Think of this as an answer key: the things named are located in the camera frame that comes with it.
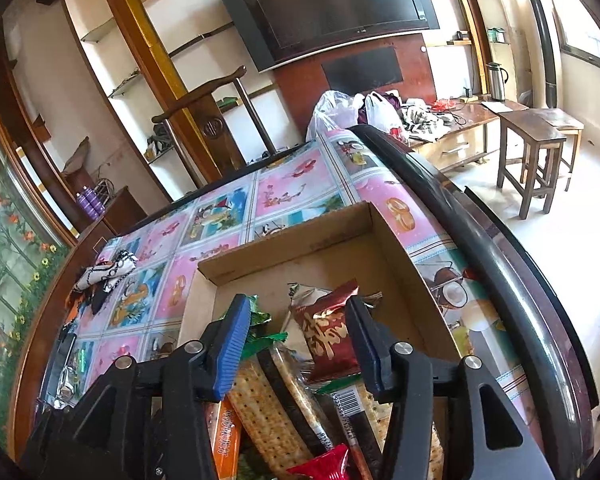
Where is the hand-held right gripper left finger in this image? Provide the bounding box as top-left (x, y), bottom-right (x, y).
top-left (20, 294), bottom-right (253, 480)

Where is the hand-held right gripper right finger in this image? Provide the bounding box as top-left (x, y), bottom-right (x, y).
top-left (344, 294), bottom-right (556, 480)

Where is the green snack packet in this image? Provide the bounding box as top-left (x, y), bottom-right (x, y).
top-left (222, 294), bottom-right (272, 342)

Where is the dark red gold snack packet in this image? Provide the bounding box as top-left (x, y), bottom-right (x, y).
top-left (289, 280), bottom-right (381, 386)

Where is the clear cracker packet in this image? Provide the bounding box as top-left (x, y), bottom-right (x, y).
top-left (325, 380), bottom-right (443, 480)
top-left (227, 332), bottom-right (342, 480)

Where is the orange snack packet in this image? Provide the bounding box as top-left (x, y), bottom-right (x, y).
top-left (205, 395), bottom-right (243, 480)

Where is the shallow cardboard box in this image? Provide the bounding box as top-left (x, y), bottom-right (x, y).
top-left (177, 201), bottom-right (463, 480)

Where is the bright red snack packet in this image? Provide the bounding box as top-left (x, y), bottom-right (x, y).
top-left (286, 444), bottom-right (352, 480)

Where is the black white patterned cloth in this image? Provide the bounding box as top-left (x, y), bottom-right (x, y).
top-left (67, 249), bottom-right (138, 311)

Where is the dark round table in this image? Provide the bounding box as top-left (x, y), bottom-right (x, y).
top-left (10, 125), bottom-right (600, 461)

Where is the printed fruit tablecloth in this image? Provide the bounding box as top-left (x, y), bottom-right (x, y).
top-left (62, 127), bottom-right (546, 411)

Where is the dark flat object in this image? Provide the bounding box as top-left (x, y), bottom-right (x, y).
top-left (54, 332), bottom-right (79, 397)

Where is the low wooden cabinet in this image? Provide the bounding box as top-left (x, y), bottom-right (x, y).
top-left (100, 185), bottom-right (148, 236)

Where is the dark crumpled bag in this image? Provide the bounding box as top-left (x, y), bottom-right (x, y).
top-left (147, 122), bottom-right (178, 161)

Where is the dark wooden chair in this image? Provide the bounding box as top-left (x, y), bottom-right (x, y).
top-left (151, 65), bottom-right (277, 186)

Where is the wooden television cabinet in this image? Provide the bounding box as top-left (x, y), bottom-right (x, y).
top-left (405, 99), bottom-right (531, 176)

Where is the striped crumpled cloth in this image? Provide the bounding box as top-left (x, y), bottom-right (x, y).
top-left (399, 104), bottom-right (452, 142)

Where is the white plastic bag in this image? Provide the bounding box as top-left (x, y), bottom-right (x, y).
top-left (364, 91), bottom-right (406, 133)
top-left (307, 91), bottom-right (367, 142)

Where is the floral glass partition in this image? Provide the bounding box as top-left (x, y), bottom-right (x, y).
top-left (0, 110), bottom-right (76, 411)

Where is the wooden stool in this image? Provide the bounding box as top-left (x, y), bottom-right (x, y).
top-left (540, 107), bottom-right (586, 193)
top-left (495, 110), bottom-right (568, 221)

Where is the steel thermos jug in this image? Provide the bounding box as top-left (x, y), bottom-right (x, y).
top-left (485, 61), bottom-right (509, 102)

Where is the wooden gold pillar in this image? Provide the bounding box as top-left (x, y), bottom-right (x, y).
top-left (92, 0), bottom-right (246, 171)

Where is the black flat television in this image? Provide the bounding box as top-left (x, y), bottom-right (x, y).
top-left (210, 0), bottom-right (441, 73)

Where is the standing air conditioner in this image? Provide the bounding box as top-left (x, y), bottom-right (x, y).
top-left (510, 0), bottom-right (566, 111)

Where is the window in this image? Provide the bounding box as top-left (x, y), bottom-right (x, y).
top-left (560, 0), bottom-right (600, 72)

